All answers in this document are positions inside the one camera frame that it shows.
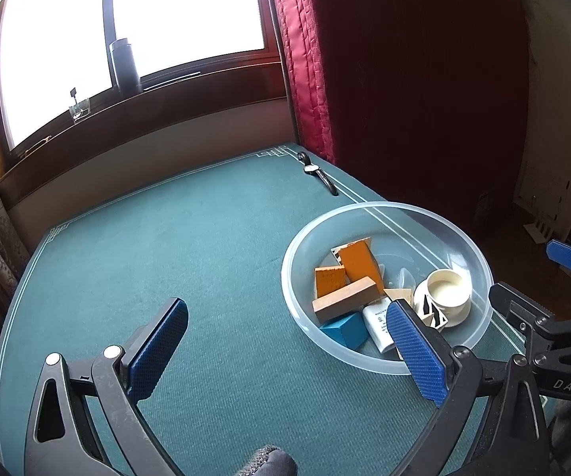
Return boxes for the clear plastic bowl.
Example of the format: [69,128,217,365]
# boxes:
[280,201,494,375]

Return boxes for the black wristwatch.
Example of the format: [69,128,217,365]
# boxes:
[296,151,340,196]

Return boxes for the brown wooden block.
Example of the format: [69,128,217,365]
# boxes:
[312,276,379,322]

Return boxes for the tall wooden triangle block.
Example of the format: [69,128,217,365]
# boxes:
[383,285,415,305]

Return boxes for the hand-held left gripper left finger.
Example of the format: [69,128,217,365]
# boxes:
[25,297,189,476]

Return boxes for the wooden framed window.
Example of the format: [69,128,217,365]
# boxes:
[0,0,286,164]

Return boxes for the white charger adapter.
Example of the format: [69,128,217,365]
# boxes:
[362,300,400,354]

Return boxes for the blue wedge block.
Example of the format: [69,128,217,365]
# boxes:
[320,312,368,350]

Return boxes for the white cup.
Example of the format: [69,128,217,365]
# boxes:
[413,268,473,327]

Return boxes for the small drinking glass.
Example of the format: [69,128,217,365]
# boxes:
[68,88,92,124]

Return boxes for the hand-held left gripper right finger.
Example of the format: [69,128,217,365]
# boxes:
[386,299,551,476]

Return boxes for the person's left hand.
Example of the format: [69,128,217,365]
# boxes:
[238,445,298,476]

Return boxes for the red quilted curtain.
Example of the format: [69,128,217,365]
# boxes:
[265,0,531,239]

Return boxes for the large orange wedge block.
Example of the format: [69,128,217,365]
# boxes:
[331,238,386,298]

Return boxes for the white cardboard piece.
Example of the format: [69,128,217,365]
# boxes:
[523,178,571,244]

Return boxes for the black bottle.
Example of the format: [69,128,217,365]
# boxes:
[109,37,143,96]

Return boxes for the green felt tablecloth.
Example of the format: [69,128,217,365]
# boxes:
[0,143,527,476]

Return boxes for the white black-striped wedge block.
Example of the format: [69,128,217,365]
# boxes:
[417,292,450,330]

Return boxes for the small orange striped wedge block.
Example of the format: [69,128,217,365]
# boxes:
[314,265,348,299]

